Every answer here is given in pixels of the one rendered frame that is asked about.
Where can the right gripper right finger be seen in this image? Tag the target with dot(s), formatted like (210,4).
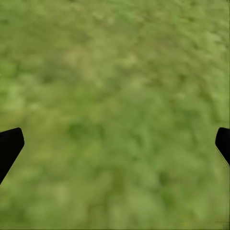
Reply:
(223,142)

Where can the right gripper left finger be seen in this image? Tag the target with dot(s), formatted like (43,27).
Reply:
(11,143)

